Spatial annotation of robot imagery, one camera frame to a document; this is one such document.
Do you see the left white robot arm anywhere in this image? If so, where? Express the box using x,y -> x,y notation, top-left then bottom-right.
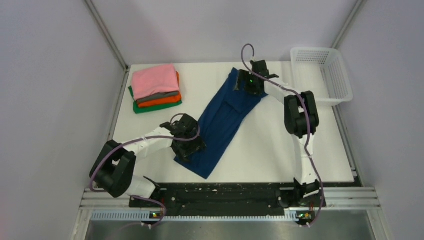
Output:
89,113 -> 206,207

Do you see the right aluminium frame post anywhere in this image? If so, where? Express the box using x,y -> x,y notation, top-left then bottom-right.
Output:
331,0 -> 368,49

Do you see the orange folded t shirt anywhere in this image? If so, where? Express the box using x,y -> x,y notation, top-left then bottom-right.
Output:
131,65 -> 182,108

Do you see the pink folded t shirt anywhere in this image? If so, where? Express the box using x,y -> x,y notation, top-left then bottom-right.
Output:
131,64 -> 180,100

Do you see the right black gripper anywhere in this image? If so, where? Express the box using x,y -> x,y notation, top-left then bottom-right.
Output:
233,70 -> 262,97

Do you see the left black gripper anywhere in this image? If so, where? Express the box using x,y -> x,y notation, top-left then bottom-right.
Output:
172,128 -> 206,163

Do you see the grey folded t shirt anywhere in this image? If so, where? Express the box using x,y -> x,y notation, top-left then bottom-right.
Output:
135,91 -> 180,104

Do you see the aluminium frame post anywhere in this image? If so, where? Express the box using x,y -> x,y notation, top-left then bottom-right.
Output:
331,0 -> 368,49
84,0 -> 129,72

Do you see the blue t shirt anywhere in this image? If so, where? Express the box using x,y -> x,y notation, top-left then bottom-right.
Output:
174,68 -> 267,180

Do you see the white cable duct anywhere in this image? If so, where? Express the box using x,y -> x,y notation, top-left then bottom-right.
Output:
90,209 -> 313,223

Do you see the left aluminium frame post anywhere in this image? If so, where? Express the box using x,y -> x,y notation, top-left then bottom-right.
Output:
84,0 -> 129,72

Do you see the white plastic basket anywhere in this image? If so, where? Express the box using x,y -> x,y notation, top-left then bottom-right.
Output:
290,47 -> 354,107

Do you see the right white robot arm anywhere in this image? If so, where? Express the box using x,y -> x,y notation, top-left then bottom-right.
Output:
235,60 -> 323,208

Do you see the green folded t shirt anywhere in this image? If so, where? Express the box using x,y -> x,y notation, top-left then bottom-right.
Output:
133,93 -> 183,114

